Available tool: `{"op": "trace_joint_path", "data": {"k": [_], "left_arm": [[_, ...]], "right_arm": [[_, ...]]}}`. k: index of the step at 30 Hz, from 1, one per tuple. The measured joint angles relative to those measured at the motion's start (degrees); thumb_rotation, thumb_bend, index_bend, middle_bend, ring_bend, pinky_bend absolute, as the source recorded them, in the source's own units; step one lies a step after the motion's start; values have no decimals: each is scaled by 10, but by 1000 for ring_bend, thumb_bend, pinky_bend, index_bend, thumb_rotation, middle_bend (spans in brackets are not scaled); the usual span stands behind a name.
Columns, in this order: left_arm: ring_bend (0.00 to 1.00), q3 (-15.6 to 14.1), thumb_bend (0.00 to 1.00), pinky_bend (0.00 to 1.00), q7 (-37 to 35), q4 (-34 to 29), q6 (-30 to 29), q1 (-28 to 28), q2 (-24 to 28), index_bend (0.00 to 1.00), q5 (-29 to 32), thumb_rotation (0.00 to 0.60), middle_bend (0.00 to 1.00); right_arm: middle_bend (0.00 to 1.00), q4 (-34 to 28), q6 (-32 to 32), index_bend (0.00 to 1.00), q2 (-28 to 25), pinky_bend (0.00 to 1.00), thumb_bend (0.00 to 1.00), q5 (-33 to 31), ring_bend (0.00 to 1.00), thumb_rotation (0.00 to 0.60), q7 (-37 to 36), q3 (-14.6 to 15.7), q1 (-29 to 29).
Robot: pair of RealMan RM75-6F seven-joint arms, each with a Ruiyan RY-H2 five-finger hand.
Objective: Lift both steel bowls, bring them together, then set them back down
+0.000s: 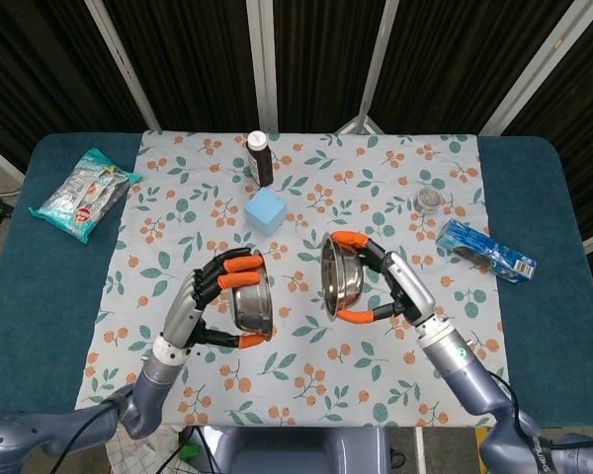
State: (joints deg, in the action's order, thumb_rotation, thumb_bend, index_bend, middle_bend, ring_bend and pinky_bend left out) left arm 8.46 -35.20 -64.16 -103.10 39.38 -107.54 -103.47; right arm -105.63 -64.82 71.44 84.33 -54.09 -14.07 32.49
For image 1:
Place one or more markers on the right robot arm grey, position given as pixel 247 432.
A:
pixel 474 385

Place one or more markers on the teal silver snack package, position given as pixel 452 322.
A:
pixel 84 195

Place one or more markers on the white grid pattern cloth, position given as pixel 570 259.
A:
pixel 143 456

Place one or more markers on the small green object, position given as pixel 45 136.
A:
pixel 190 450

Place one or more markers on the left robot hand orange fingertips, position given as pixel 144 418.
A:
pixel 183 311

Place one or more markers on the light blue foam cube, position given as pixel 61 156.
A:
pixel 264 212

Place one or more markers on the brown bottle white cap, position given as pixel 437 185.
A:
pixel 262 163

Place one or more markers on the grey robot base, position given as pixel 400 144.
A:
pixel 301 451

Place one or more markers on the dark blue table mat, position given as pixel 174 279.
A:
pixel 44 296

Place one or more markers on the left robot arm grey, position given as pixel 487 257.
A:
pixel 150 390

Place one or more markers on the floral print tablecloth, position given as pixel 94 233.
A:
pixel 301 385

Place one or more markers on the stainless steel bowl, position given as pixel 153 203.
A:
pixel 343 279
pixel 252 308

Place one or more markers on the blue cookie box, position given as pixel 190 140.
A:
pixel 484 249

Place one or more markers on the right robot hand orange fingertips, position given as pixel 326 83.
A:
pixel 410 286

